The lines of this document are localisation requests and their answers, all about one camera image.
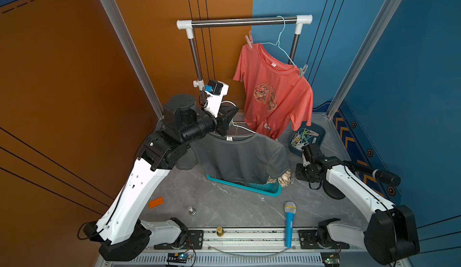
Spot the white wire hanger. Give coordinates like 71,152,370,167
222,100,256,134

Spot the grey garment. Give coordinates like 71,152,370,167
175,133,291,186

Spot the red t-shirt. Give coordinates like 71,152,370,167
234,43,313,140

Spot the pink clothespin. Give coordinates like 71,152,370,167
244,30,253,49

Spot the grey clothespin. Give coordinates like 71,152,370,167
299,64,308,78

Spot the light green wire hanger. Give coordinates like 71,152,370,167
261,15,295,65

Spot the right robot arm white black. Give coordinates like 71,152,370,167
295,144,420,265

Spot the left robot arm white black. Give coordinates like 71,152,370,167
81,94,238,262

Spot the beige patterned cloth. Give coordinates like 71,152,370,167
267,170,294,188

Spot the dark teal clothespin bin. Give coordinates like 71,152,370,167
288,121,326,157

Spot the blue toy microphone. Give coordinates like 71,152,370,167
284,201,297,248

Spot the teal plastic laundry basket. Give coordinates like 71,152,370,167
206,174,282,197

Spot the right green circuit board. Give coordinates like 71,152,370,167
321,253,340,267

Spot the green circuit board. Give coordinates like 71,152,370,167
321,253,340,267
166,252,194,266

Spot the small brass weight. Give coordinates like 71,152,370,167
216,226,224,237

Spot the orange rectangular tag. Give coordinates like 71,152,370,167
148,197,164,209

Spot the metal clothes drying rack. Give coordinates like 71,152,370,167
176,15,313,90

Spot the left green circuit board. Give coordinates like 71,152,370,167
166,252,194,266

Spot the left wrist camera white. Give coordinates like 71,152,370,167
200,79,229,118

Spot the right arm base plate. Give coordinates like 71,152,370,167
298,229,350,250

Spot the aluminium front rail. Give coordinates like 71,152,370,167
100,226,404,253

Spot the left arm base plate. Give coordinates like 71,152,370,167
154,230,204,250

